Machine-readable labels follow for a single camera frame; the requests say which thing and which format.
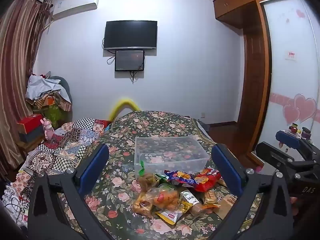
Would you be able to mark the clear bag with green top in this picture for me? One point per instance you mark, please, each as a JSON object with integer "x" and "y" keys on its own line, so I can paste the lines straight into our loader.
{"x": 147, "y": 177}

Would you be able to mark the white door sticker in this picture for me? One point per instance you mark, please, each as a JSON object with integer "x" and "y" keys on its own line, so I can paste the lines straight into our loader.
{"x": 291, "y": 55}

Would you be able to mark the orange clear bread bag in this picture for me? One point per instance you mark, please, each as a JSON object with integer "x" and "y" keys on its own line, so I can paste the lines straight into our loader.
{"x": 155, "y": 201}

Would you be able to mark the brown packet with white label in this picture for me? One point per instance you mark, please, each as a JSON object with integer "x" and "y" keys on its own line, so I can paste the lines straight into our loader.
{"x": 191, "y": 200}

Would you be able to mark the red box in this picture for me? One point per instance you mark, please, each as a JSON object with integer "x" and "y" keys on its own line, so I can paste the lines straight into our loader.
{"x": 31, "y": 123}

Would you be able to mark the green snack packet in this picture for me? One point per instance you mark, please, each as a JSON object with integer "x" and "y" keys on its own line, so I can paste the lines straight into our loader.
{"x": 166, "y": 186}

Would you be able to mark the pink toy rabbit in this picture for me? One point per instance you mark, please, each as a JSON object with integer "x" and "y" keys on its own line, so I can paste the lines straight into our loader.
{"x": 48, "y": 128}

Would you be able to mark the white sliding door with hearts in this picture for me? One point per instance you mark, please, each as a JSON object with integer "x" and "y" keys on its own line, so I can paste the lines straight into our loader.
{"x": 292, "y": 80}

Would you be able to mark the small black wall monitor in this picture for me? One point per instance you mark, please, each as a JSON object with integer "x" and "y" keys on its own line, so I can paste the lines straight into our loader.
{"x": 129, "y": 60}

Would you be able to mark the pile of clothes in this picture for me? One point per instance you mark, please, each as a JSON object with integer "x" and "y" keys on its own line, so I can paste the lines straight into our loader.
{"x": 47, "y": 92}

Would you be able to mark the white air conditioner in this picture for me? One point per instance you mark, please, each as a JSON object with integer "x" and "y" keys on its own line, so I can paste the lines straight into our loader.
{"x": 75, "y": 6}

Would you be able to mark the wooden wardrobe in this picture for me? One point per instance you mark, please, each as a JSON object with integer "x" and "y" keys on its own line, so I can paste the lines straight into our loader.
{"x": 252, "y": 80}

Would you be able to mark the brown paper packet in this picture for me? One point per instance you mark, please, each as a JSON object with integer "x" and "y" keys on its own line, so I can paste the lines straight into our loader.
{"x": 226, "y": 205}

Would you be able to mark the yellow white snack packet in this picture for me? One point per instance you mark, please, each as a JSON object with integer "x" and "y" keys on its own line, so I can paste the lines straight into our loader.
{"x": 171, "y": 213}

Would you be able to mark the clear plastic storage box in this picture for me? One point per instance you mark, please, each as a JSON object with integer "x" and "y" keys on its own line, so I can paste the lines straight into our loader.
{"x": 172, "y": 155}

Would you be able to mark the yellow foam tube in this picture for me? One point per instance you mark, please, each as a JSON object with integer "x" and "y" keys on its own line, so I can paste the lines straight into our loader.
{"x": 120, "y": 106}

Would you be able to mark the black wall television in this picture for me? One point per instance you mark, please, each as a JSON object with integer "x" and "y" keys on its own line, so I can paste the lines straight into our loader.
{"x": 130, "y": 35}

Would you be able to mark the striped brown curtain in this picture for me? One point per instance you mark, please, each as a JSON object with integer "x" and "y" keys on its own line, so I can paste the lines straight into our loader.
{"x": 17, "y": 80}

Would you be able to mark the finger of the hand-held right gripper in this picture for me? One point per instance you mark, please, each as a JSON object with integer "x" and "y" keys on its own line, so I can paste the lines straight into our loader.
{"x": 288, "y": 140}
{"x": 273, "y": 155}

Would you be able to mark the patchwork quilt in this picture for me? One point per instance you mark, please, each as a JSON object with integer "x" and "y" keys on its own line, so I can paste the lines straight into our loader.
{"x": 57, "y": 152}

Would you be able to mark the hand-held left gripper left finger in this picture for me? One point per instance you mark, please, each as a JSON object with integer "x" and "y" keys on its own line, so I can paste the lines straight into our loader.
{"x": 96, "y": 163}

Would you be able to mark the brown wafer packet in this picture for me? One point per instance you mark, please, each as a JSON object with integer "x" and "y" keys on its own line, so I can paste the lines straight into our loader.
{"x": 211, "y": 197}

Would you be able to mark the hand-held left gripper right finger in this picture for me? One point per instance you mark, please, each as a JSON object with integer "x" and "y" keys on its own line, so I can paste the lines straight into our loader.
{"x": 225, "y": 165}

